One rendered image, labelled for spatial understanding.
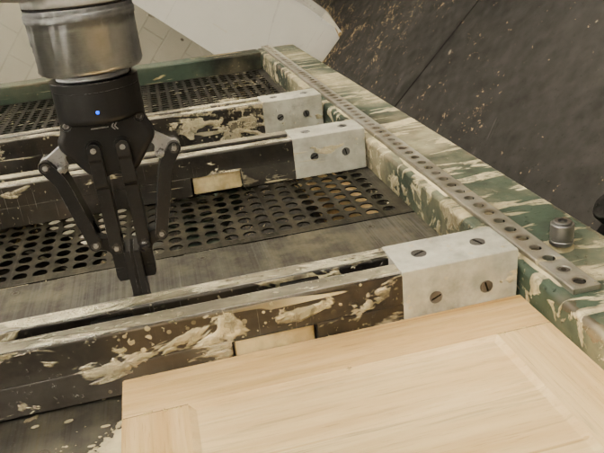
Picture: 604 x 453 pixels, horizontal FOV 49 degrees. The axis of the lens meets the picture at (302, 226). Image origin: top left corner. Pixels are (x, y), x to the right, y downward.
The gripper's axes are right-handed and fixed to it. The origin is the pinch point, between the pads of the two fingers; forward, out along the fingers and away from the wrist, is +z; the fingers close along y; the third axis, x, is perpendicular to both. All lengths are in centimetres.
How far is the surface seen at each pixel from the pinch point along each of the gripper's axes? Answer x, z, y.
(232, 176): -41.7, 6.4, -14.5
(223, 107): -71, 2, -17
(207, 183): -41.7, 6.9, -10.3
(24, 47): -535, 43, 96
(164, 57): -525, 64, -15
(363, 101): -67, 4, -46
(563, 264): 9.5, 2.8, -41.4
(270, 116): -69, 5, -26
